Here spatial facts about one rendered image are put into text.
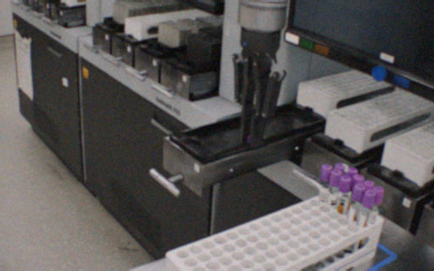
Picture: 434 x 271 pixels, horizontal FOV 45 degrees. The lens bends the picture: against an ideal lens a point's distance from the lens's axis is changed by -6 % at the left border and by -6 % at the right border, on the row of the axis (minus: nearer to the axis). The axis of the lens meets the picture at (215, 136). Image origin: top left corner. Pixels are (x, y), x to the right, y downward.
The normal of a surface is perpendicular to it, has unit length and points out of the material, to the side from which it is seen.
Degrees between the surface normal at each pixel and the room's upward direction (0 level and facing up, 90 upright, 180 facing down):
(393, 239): 0
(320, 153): 90
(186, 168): 90
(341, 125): 90
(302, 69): 90
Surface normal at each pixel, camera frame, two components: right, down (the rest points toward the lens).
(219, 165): 0.60, 0.38
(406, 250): 0.06, -0.90
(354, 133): -0.80, 0.22
